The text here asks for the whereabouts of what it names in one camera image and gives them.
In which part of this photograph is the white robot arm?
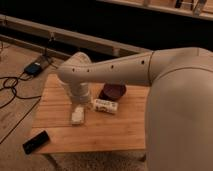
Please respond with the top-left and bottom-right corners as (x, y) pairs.
(57, 47), (213, 171)

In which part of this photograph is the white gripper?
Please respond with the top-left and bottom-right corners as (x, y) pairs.
(66, 83), (91, 104)

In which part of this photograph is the dark brown ceramic bowl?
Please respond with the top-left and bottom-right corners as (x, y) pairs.
(99, 84), (126, 101)

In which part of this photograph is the black remote control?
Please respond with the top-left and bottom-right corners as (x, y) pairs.
(23, 131), (50, 154)

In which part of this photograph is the dark power adapter box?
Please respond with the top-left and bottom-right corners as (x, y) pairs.
(24, 62), (42, 76)

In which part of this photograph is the black floor cable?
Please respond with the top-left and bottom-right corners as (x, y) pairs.
(0, 71), (43, 145)

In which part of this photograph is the white lying bottle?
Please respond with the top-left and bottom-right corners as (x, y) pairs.
(93, 99), (118, 114)

